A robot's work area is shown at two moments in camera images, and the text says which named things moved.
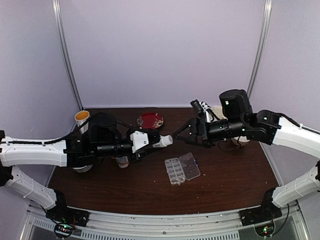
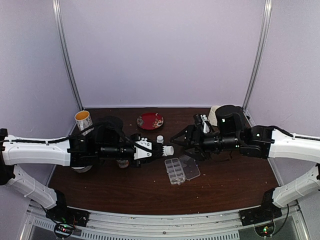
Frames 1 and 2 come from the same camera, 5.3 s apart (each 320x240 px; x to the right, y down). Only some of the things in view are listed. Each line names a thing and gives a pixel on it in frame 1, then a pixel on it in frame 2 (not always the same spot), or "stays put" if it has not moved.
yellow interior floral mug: [80, 117] stays put
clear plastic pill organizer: [184, 168] stays put
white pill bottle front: [165, 140] to [167, 150]
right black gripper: [194, 124] to [191, 131]
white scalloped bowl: [83, 169] stays put
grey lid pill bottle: [123, 161] stays put
